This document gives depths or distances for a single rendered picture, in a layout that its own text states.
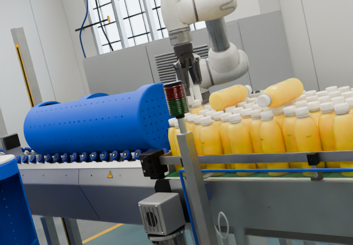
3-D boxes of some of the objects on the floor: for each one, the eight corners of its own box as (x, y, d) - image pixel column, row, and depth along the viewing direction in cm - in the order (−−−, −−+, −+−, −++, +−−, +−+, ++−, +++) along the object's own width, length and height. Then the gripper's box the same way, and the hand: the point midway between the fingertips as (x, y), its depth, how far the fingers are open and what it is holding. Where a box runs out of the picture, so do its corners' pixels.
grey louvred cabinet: (153, 178, 588) (122, 50, 570) (317, 189, 423) (280, 9, 405) (113, 195, 554) (79, 59, 536) (276, 214, 389) (233, 19, 371)
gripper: (188, 42, 215) (201, 99, 218) (161, 49, 203) (175, 109, 206) (203, 39, 209) (216, 97, 212) (174, 45, 198) (189, 107, 201)
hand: (194, 94), depth 209 cm, fingers closed on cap, 4 cm apart
